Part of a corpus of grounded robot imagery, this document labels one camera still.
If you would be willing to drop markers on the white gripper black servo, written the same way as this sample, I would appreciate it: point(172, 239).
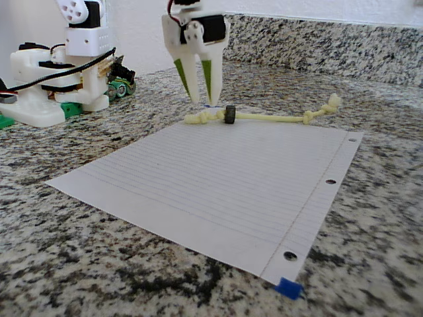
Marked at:
point(172, 34)

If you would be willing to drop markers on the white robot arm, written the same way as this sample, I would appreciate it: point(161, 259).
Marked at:
point(84, 41)

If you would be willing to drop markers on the black controller board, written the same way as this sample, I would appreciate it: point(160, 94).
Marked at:
point(124, 71)

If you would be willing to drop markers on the green silver round object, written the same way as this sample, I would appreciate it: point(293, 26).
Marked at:
point(119, 89)

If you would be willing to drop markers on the lined paper sheet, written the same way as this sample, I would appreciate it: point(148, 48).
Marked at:
point(215, 191)

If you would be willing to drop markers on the granite backsplash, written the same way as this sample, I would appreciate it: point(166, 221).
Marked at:
point(330, 46)

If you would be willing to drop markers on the green table clamp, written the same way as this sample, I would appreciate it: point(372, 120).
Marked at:
point(5, 122)
point(71, 110)

